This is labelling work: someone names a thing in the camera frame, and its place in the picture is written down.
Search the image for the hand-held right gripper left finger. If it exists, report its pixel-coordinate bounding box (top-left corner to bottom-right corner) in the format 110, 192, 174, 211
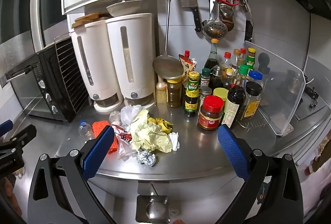
27, 124, 115, 224

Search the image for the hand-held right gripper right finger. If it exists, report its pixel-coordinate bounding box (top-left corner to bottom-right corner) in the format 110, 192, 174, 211
217, 124, 304, 224

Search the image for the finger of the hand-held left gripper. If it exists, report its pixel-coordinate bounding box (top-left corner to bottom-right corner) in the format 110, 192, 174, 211
0, 124, 37, 155
0, 120, 14, 138

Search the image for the orange foam fruit net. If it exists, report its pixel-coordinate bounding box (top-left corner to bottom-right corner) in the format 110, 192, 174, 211
92, 121, 115, 154

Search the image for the clear plastic water bottle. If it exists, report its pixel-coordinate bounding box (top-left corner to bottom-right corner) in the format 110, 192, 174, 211
78, 121, 95, 143

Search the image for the red printed plastic wrapper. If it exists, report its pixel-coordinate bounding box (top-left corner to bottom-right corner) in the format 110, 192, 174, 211
111, 123, 137, 161

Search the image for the clear plastic wrapper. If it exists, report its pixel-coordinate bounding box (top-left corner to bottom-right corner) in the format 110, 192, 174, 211
109, 110, 122, 123

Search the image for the white plastic bag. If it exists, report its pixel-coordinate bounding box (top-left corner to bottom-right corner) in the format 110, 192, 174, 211
120, 104, 143, 127

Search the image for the aluminium foil ball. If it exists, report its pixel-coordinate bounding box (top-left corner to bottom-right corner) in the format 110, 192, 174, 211
137, 150, 157, 166

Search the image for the yellow-white food waste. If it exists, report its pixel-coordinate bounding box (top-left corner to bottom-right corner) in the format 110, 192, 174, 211
129, 108, 173, 153

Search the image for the white tissue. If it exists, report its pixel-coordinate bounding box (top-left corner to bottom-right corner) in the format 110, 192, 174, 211
169, 132, 180, 151

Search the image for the crinkled yellow wrapper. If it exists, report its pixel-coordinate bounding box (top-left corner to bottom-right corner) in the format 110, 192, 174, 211
147, 117, 174, 134

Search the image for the square metal waste bin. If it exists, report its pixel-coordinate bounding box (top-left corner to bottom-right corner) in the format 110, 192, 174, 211
136, 194, 172, 224

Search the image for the red lid sauce jar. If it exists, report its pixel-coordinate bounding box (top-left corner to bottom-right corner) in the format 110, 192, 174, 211
198, 96, 224, 131

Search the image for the soy sauce bottle white label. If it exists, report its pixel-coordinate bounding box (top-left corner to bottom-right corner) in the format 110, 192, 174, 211
222, 86, 246, 129

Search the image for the black toaster oven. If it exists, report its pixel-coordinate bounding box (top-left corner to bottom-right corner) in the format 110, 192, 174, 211
5, 53, 75, 123

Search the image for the black lid spice jar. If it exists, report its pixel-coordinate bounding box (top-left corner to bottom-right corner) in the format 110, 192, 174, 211
239, 82, 263, 121

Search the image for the yellow lid container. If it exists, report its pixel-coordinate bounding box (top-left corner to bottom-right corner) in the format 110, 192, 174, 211
212, 88, 229, 108

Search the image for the silver lid spice shaker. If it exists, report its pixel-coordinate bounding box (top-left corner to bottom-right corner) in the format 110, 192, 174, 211
199, 87, 212, 111

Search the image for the dark sauce bottle green label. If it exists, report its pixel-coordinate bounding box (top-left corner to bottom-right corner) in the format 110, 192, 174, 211
184, 71, 201, 117

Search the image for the dark oil cruet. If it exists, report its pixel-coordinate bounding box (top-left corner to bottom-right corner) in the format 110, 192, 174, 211
209, 66, 224, 90

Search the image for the clear plastic splash guard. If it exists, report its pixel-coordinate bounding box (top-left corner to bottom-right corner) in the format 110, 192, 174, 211
243, 40, 306, 137

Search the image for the small yellow cap bottle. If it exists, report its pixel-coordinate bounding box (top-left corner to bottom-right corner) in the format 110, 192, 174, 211
224, 69, 234, 90

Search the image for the green lid spice shaker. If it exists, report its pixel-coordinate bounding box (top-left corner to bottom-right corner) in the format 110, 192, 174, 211
201, 68, 210, 89

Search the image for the blue lid jar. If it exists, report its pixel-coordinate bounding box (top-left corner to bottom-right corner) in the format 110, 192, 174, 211
248, 71, 264, 85

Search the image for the brown pickle jar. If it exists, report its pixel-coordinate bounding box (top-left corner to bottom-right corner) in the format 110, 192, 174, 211
167, 78, 183, 108

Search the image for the green cap bottle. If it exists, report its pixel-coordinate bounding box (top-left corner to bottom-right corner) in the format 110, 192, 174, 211
238, 64, 249, 85

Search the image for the straw bristle brush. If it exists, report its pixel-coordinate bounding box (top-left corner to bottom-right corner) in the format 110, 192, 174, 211
156, 75, 168, 104

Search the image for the white rice dispenser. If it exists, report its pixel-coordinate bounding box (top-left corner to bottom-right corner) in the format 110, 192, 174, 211
106, 13, 157, 108
70, 20, 122, 112

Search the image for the steel gas stove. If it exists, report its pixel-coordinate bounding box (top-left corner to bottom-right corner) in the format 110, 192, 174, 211
293, 73, 329, 121

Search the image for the red cap clear bottle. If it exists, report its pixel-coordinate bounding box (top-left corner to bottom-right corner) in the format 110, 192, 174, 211
220, 52, 233, 77

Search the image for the oil bottle green label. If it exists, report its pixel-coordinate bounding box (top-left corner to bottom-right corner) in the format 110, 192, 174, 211
246, 48, 256, 71

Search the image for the tall dark vinegar bottle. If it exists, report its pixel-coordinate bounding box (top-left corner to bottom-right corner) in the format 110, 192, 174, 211
204, 38, 220, 74

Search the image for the sauce pouch red cap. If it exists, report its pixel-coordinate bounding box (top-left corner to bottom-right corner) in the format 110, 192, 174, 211
179, 50, 198, 80

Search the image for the steel slotted skimmer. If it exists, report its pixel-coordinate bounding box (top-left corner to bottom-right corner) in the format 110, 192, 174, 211
202, 0, 228, 40

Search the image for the steel ladle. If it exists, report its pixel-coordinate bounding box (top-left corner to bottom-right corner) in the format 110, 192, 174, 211
220, 0, 236, 30

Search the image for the white ceramic bowl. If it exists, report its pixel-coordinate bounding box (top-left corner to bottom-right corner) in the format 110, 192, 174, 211
107, 0, 143, 18

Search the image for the wire bottle rack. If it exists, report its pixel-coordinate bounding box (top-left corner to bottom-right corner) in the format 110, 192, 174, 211
238, 105, 271, 129

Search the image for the silver foil wall sheet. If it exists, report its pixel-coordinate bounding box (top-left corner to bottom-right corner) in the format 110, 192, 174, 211
0, 39, 35, 85

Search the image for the wire oven rack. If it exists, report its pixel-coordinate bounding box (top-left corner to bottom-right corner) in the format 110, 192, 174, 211
54, 36, 90, 113

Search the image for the steel spatula wooden handle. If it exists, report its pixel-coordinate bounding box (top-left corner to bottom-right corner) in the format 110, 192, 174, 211
153, 0, 183, 80

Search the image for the black wall holder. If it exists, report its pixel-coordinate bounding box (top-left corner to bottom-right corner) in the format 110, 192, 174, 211
244, 20, 254, 42

